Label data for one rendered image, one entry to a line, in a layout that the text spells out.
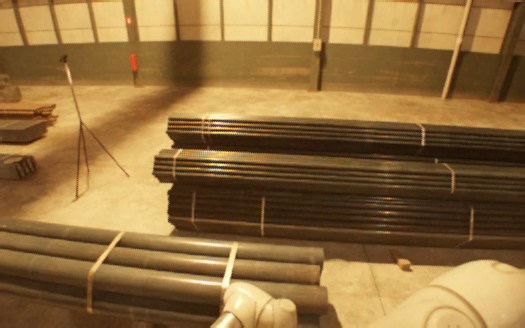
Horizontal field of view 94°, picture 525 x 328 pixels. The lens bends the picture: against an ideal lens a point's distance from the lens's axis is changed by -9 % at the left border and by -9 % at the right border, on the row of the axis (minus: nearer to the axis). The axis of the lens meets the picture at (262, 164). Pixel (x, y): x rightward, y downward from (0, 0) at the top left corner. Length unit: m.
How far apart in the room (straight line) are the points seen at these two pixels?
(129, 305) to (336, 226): 1.72
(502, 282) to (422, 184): 2.16
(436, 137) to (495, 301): 2.66
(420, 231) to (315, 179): 1.08
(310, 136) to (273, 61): 6.69
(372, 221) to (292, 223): 0.72
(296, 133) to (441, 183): 1.39
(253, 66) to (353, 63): 3.22
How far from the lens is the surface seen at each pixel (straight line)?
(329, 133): 2.76
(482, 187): 2.98
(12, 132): 6.53
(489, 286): 0.55
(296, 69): 9.27
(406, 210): 2.73
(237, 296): 1.20
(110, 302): 2.00
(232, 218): 2.53
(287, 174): 2.39
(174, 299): 1.81
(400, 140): 2.96
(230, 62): 9.44
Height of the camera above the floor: 1.89
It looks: 27 degrees down
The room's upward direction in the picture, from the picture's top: 1 degrees clockwise
